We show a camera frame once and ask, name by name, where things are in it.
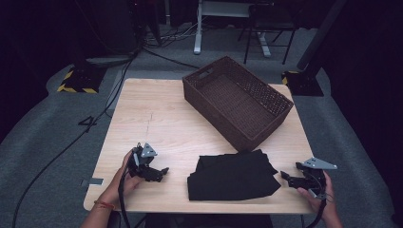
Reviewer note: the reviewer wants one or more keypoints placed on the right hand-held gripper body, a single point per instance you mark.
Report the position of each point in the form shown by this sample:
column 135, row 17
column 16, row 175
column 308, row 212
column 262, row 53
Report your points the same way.
column 313, row 177

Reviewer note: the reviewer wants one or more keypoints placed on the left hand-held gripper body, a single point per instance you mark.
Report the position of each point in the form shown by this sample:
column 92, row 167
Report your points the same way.
column 142, row 166

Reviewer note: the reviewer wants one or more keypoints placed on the black cloth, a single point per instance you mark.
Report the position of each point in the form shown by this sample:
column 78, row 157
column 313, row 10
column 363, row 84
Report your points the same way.
column 233, row 177

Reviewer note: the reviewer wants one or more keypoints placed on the brown wicker basket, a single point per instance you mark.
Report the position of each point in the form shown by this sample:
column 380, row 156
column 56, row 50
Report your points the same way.
column 237, row 101

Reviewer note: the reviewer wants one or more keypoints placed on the person's left hand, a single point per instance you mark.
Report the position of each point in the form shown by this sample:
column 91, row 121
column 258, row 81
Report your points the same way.
column 128, row 183

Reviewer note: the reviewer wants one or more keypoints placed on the person's right hand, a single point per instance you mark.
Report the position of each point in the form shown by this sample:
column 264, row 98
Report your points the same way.
column 328, row 205

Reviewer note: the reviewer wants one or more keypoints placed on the grey tape strip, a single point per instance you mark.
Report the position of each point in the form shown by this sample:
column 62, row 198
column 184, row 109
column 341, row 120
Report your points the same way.
column 94, row 181

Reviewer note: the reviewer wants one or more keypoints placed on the black stand with slanted pole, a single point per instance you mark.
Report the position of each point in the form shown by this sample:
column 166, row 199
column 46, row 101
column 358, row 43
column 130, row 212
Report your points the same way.
column 305, row 82

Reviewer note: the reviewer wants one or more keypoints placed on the yellow striped black stand base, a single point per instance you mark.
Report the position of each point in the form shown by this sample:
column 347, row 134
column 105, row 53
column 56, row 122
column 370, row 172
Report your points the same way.
column 80, row 79

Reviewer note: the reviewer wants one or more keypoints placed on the black metal chair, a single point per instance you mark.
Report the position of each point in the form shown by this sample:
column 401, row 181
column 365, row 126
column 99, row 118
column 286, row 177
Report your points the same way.
column 269, row 22

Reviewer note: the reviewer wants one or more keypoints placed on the white desk frame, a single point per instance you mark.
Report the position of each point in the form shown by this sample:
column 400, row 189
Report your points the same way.
column 198, row 28

